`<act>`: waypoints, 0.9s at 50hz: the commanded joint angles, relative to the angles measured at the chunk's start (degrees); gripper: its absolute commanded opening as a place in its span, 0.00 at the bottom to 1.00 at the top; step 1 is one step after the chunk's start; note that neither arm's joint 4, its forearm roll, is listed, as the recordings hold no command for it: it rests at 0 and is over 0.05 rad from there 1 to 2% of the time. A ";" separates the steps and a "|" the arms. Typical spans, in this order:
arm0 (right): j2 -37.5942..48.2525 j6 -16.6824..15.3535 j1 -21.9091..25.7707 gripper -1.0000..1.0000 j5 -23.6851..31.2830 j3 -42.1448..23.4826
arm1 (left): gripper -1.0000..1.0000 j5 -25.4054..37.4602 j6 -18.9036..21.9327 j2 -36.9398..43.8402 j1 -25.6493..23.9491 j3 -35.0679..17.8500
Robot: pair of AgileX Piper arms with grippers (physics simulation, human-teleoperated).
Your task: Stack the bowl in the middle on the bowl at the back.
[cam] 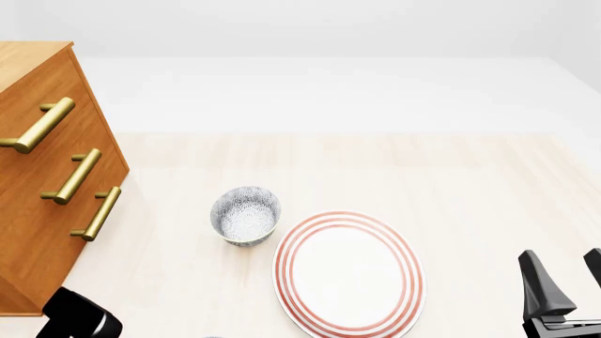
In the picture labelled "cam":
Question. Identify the white plate with red rings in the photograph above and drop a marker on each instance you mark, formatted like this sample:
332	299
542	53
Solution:
347	274

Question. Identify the wooden cabinet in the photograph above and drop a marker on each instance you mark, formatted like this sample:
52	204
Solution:
21	60

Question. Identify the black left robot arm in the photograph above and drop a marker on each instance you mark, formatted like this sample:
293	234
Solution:
77	317

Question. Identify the patterned grey bowl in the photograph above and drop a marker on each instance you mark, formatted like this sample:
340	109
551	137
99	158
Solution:
245	218

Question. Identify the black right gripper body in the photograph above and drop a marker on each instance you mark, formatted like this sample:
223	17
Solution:
563	331

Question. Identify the wooden cabinet drawer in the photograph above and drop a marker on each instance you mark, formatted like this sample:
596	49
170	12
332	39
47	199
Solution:
58	262
33	218
37	91

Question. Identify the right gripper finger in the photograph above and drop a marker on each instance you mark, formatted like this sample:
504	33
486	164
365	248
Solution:
595	264
540	288

